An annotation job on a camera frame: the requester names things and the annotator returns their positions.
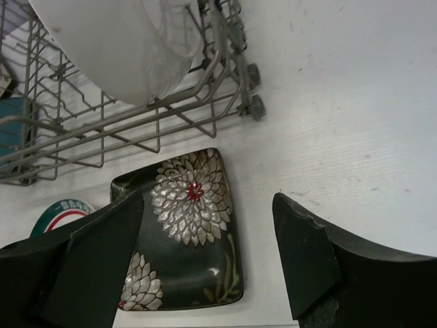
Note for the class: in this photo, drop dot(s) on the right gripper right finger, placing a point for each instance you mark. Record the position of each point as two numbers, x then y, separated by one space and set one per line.
335 278

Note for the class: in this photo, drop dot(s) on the round plate teal red rim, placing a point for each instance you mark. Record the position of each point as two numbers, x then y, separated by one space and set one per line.
61 213

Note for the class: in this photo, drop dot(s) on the black floral square plate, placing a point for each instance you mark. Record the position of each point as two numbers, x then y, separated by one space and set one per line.
187 254

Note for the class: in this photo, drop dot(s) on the grey wire dish rack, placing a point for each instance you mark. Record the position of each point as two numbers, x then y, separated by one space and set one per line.
75 124

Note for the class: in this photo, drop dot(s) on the teal square plate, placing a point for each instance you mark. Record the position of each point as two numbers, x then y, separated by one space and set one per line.
14 133

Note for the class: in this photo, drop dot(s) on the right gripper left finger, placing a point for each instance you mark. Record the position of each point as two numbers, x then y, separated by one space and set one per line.
73 275

